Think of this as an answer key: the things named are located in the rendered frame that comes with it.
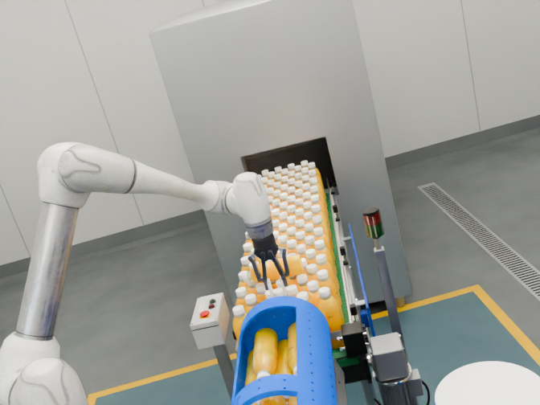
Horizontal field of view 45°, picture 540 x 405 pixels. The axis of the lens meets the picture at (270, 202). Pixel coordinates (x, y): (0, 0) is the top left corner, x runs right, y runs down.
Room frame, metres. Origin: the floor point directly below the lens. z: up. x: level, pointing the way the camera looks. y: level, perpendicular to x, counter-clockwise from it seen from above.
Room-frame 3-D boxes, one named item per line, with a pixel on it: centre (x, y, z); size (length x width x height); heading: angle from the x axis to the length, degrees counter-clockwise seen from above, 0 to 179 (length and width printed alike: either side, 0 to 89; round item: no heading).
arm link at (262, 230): (1.97, 0.05, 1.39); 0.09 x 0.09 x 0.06
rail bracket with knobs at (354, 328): (1.86, -0.15, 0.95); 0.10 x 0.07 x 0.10; 83
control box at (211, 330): (2.08, 0.32, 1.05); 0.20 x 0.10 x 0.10; 173
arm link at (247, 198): (1.98, 0.06, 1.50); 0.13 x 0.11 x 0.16; 40
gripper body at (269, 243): (1.97, 0.05, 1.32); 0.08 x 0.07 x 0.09; 82
